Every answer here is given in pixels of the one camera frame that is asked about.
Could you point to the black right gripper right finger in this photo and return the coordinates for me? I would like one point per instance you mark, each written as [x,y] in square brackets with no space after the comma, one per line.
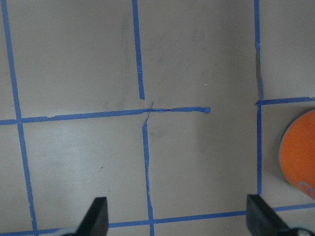
[261,220]

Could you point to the orange cylindrical bin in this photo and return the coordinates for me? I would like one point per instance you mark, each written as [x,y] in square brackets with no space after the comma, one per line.
[297,153]

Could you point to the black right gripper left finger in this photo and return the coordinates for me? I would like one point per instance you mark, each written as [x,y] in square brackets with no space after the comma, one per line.
[95,222]

